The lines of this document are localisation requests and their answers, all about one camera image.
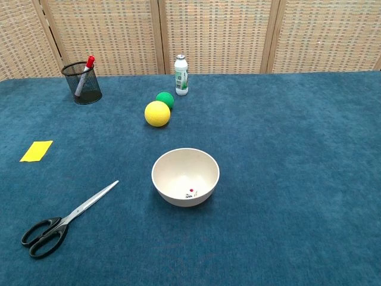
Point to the small yellow object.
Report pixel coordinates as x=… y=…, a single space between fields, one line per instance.
x=36 y=151

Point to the cream round bowl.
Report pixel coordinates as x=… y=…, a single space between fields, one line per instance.
x=178 y=167

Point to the yellow foam ball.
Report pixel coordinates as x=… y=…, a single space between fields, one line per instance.
x=157 y=114

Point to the green foam ball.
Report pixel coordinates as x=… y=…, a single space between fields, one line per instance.
x=165 y=97

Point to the small white plastic bottle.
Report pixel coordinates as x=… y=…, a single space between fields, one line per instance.
x=181 y=77

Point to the blue carpet table mat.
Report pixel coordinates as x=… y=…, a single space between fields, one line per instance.
x=268 y=178

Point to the woven bamboo screen panel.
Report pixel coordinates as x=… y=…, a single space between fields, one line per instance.
x=18 y=35
x=217 y=32
x=327 y=32
x=107 y=32

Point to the black mesh pen holder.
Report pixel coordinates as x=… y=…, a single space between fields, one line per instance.
x=89 y=89

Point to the red capped grey marker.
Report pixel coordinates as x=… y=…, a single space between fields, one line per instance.
x=90 y=61

